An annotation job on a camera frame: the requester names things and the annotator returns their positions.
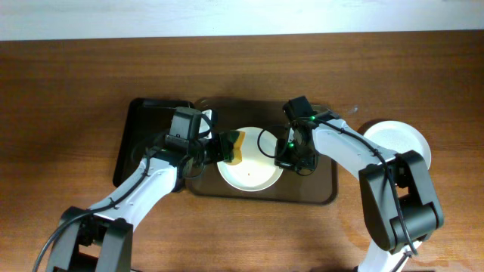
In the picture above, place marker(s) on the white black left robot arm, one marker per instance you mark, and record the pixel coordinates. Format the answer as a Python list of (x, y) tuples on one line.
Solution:
[(100, 238)]

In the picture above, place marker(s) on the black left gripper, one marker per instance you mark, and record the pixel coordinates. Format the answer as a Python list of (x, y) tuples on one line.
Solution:
[(220, 147)]

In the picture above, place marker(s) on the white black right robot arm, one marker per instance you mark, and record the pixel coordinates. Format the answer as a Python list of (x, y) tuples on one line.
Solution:
[(400, 206)]

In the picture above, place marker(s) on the brown serving tray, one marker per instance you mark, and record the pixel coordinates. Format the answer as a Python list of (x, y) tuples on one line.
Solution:
[(319, 188)]

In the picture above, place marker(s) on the white plate with ketchup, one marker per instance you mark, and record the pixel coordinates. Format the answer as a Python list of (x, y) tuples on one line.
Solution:
[(256, 171)]

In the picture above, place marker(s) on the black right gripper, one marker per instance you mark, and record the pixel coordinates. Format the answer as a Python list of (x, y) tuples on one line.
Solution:
[(289, 163)]

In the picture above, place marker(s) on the orange green scrub sponge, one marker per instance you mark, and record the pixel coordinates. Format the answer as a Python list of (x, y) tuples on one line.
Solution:
[(235, 142)]

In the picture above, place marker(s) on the pale green plate with ketchup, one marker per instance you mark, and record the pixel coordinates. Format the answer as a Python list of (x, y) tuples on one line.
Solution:
[(400, 137)]

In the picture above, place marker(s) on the black water basin tray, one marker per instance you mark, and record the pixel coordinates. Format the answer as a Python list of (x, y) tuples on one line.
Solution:
[(147, 118)]

